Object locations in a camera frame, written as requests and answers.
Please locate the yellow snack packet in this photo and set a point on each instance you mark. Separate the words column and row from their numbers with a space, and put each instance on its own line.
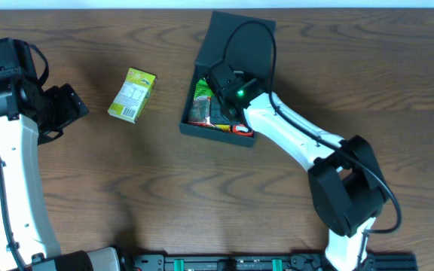
column 224, row 128

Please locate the red chips can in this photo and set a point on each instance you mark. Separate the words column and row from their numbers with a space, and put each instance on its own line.
column 242, row 130

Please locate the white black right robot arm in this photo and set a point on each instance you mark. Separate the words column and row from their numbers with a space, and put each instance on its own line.
column 346, row 183

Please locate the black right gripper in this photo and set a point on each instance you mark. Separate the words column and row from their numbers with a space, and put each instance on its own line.
column 221, row 114

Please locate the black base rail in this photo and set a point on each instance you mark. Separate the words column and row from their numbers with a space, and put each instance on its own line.
column 290, row 262

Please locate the green yellow juice carton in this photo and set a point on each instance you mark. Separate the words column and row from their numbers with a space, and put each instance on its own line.
column 133, row 95

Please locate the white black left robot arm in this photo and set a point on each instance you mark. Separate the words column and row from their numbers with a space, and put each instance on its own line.
column 28, row 114

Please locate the green candy bag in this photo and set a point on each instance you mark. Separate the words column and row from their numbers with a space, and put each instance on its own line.
column 199, row 114

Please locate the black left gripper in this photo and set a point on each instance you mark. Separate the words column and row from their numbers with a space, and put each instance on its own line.
column 68, row 107

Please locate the dark green box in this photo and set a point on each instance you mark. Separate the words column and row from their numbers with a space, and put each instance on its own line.
column 245, row 44

